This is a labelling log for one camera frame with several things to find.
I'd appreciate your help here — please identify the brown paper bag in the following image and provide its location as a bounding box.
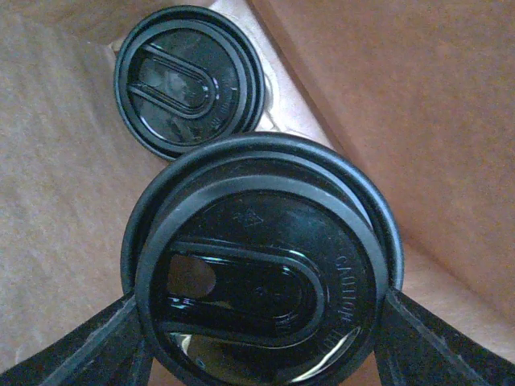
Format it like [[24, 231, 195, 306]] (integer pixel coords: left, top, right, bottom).
[[1, 1, 514, 369]]

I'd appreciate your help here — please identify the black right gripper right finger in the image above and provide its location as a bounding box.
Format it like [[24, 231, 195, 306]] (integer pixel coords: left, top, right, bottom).
[[374, 288, 514, 385]]

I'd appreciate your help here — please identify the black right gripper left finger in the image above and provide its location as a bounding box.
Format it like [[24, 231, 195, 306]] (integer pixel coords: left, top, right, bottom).
[[1, 292, 152, 385]]

